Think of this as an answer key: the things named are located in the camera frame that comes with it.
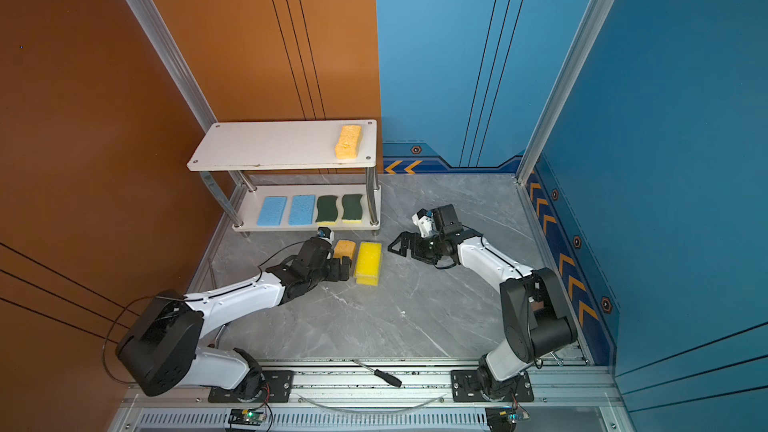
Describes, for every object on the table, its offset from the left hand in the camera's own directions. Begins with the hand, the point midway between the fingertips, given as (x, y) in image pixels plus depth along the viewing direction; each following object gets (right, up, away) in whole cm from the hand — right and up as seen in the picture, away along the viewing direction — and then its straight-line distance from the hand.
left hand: (340, 258), depth 90 cm
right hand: (+18, +3, -3) cm, 19 cm away
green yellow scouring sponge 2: (+2, +15, +9) cm, 18 cm away
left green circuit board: (-19, -34, -19) cm, 43 cm away
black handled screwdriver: (+13, -27, -14) cm, 33 cm away
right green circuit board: (+42, -34, -20) cm, 58 cm away
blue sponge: (-25, +14, +10) cm, 30 cm away
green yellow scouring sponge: (-6, +14, +10) cm, 19 cm away
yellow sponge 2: (+8, -6, 0) cm, 10 cm away
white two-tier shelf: (-24, +28, +30) cm, 48 cm away
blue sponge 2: (-15, +14, +11) cm, 24 cm away
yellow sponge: (+9, -2, +1) cm, 9 cm away
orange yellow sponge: (+1, +2, +5) cm, 5 cm away
